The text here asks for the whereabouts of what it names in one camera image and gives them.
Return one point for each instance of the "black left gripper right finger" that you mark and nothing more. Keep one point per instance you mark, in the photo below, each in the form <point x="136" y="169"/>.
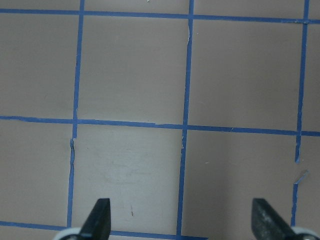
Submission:
<point x="267" y="224"/>

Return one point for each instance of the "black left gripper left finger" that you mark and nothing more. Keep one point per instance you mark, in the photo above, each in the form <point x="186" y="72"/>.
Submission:
<point x="98" y="223"/>

